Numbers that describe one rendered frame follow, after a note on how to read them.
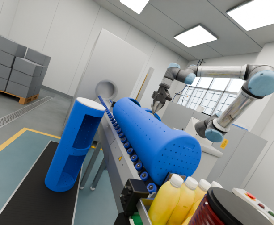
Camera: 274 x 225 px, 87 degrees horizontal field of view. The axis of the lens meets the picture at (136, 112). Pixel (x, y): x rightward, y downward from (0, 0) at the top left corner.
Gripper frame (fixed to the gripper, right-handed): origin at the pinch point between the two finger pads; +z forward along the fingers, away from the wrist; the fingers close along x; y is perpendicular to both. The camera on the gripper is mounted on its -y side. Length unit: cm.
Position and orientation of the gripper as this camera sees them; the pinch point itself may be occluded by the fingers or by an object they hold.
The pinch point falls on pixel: (154, 112)
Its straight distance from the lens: 100.3
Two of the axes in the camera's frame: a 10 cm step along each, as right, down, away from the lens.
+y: -3.4, -2.9, 8.9
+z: -4.1, 9.0, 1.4
